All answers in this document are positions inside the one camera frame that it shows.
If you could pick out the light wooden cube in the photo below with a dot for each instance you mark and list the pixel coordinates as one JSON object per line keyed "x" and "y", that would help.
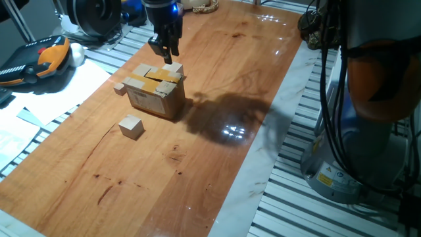
{"x": 131, "y": 127}
{"x": 174, "y": 68}

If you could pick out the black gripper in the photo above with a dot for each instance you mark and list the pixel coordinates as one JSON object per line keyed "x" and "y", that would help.
{"x": 161, "y": 16}

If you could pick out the metal tripod leg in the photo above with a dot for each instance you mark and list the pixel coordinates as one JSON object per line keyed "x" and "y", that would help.
{"x": 19, "y": 21}
{"x": 58, "y": 10}

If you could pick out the cardboard box with yellow tape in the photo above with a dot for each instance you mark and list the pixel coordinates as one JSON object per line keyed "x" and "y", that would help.
{"x": 154, "y": 98}

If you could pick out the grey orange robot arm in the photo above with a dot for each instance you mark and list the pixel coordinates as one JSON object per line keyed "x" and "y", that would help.
{"x": 371, "y": 82}

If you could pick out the cream round object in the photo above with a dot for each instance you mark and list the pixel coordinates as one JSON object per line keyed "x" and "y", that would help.
{"x": 190, "y": 4}

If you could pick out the white printed paper sheet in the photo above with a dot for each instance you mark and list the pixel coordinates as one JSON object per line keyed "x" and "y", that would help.
{"x": 65, "y": 92}
{"x": 16, "y": 138}

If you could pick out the blue black object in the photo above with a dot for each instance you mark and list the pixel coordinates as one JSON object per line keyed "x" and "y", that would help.
{"x": 133, "y": 13}

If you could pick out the camouflage patterned object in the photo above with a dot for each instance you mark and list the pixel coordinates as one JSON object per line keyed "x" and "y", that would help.
{"x": 315, "y": 33}

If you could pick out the small light wooden block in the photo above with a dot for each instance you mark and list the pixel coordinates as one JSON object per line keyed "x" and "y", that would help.
{"x": 120, "y": 89}

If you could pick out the orange grey teach pendant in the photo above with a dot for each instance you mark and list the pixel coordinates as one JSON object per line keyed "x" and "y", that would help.
{"x": 49, "y": 56}

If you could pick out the dark sleeved person forearm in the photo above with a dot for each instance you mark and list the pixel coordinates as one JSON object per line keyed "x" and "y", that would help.
{"x": 10, "y": 8}

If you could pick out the black flat device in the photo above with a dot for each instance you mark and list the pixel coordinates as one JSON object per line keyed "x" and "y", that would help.
{"x": 4, "y": 94}

